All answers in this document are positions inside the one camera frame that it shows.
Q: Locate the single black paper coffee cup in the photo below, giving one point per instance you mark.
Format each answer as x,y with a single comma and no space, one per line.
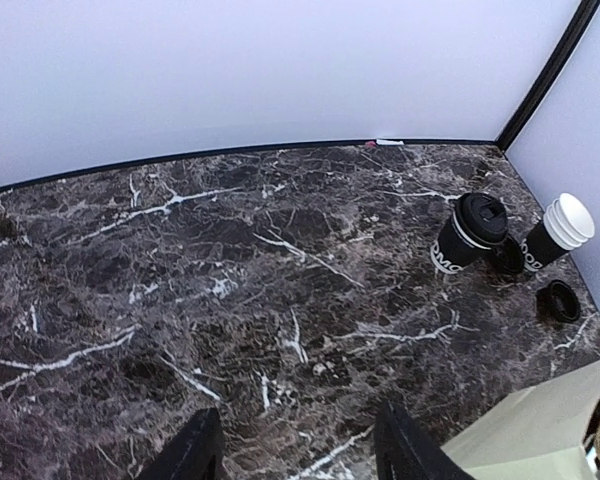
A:
454,249

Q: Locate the stack of black coffee lids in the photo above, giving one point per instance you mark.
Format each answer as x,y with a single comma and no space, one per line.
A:
559,302

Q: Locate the right black corner post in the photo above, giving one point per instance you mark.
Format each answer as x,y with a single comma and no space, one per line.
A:
562,52

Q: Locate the loose black coffee lid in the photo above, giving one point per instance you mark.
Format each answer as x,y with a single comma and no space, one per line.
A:
507,258

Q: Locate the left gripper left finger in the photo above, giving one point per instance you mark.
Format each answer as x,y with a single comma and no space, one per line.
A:
195,452

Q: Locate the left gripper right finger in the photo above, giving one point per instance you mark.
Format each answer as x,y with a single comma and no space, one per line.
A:
404,451

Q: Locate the cream paper bag with handles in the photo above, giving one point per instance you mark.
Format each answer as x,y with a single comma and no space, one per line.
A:
534,433

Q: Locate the stack of white paper cups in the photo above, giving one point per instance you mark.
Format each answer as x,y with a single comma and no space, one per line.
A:
565,226

